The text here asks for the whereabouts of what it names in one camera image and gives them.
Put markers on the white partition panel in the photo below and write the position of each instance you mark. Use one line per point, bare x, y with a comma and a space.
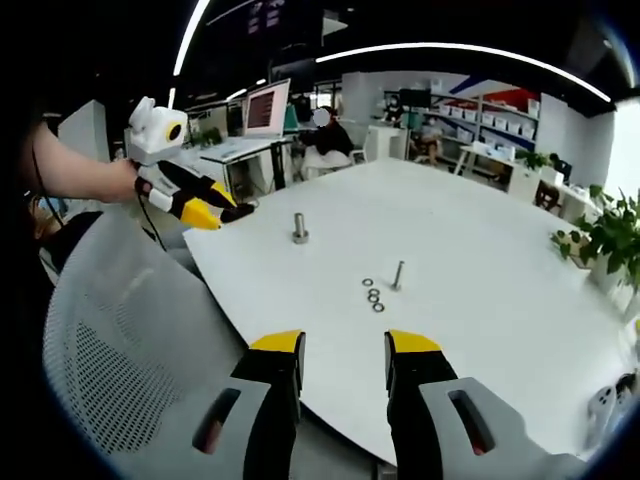
82, 132

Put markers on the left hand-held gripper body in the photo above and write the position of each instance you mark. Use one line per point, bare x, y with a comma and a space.
155, 135

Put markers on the hanging dark display screen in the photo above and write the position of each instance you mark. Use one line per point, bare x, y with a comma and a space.
265, 15

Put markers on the large steel threaded stud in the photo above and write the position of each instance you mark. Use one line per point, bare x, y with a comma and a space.
299, 222

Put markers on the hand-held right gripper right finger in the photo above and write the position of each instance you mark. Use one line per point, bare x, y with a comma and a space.
420, 370

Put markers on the white standing desk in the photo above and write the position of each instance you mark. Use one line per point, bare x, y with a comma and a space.
240, 150

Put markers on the green leafy potted plant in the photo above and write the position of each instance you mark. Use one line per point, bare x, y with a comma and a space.
610, 230

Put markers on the laptop with lit screen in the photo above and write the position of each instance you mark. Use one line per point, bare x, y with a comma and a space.
267, 107

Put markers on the person's left hand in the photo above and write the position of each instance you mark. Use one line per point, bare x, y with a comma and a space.
125, 180

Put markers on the long white ceiling light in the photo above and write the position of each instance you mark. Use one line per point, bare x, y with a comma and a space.
189, 35

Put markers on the small white table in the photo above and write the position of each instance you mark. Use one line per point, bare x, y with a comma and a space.
487, 150

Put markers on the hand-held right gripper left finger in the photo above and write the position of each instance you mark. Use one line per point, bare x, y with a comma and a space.
270, 380

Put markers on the grey mesh office chair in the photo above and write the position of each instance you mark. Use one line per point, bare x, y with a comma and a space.
125, 310

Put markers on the white handheld controller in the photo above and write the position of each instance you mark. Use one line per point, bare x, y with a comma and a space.
602, 410

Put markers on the green plant on cabinet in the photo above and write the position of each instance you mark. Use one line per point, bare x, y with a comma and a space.
532, 160

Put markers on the black handheld controller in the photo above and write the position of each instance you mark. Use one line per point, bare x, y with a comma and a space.
627, 386

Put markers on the small steel threaded stud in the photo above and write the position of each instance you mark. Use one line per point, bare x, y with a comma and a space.
398, 275

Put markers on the small green desk plant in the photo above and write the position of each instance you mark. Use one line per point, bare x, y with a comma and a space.
207, 136

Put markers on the white plant pot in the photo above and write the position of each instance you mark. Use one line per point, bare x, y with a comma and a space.
612, 285

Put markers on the curved white ceiling light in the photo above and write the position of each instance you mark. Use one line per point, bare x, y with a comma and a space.
450, 46

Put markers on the black computer mouse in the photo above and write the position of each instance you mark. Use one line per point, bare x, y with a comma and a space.
242, 211

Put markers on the shelf with white bins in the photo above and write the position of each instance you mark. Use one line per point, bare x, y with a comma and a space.
487, 120

